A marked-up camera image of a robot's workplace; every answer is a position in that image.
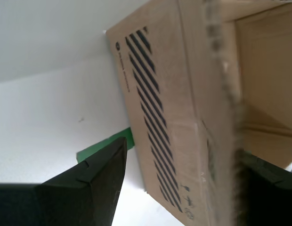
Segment brown cardboard box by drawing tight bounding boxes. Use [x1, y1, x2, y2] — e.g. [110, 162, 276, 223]
[105, 0, 292, 226]

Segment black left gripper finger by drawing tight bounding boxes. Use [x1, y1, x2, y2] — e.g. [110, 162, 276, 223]
[235, 149, 292, 226]
[0, 136, 129, 226]

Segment green tape strip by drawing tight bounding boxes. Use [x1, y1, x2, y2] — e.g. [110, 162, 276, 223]
[76, 127, 136, 164]

